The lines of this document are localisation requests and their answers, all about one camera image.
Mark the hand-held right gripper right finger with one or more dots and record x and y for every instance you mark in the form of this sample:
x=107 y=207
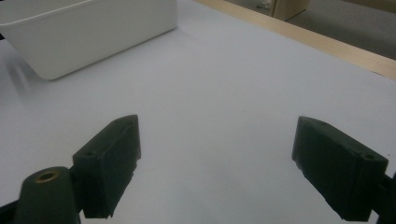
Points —
x=339 y=169

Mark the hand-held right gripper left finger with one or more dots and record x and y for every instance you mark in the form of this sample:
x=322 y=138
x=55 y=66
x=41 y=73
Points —
x=107 y=168

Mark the white plastic storage bin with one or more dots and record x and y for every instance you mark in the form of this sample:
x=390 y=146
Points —
x=93 y=34

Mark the white table mat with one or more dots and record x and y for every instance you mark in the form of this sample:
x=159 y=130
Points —
x=218 y=77

